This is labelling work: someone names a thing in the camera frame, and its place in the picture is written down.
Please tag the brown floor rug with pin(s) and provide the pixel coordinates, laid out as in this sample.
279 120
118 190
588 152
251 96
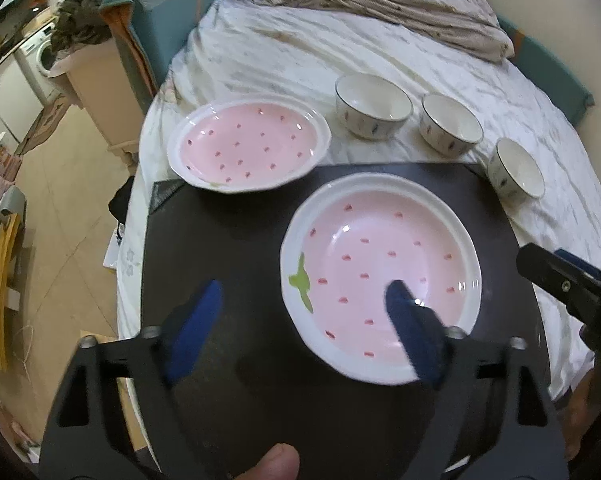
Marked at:
45 125

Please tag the cream wooden cabinet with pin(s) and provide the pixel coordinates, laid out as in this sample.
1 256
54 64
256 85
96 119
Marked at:
100 100

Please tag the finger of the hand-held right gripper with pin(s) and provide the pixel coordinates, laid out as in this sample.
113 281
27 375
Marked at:
588 267
555 277

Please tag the black bag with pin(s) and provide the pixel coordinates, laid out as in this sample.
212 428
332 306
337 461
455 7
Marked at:
120 202

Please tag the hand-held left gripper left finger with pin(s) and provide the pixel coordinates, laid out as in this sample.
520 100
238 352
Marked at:
195 327

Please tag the teal bed side cushion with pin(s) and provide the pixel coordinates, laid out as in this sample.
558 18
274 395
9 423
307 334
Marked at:
545 70

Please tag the white ceramic bowl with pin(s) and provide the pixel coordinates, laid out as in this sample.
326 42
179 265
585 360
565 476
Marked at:
518 165
373 100
450 117

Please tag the camouflage cloth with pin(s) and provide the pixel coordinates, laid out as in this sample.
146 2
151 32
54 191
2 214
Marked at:
80 15

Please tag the white washing machine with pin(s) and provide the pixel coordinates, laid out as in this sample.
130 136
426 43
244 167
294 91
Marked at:
40 60

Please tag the white kitchen cabinets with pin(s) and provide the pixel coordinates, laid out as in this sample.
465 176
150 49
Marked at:
5 100

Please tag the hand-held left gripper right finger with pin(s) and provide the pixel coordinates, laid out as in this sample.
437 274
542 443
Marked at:
410 322

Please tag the pink strawberry plate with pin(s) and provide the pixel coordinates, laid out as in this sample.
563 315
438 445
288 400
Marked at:
380 240
250 140

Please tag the cardboard sheet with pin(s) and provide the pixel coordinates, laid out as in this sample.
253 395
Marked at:
125 410

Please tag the yellow wooden frame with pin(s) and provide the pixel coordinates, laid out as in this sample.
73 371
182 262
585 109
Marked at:
0 280

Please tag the black board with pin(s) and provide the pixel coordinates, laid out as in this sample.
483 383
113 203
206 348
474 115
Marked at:
230 240

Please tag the person's right hand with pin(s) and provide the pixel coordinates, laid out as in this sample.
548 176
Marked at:
578 415

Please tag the person's left hand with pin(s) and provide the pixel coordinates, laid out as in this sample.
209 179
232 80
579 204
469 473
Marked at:
268 465

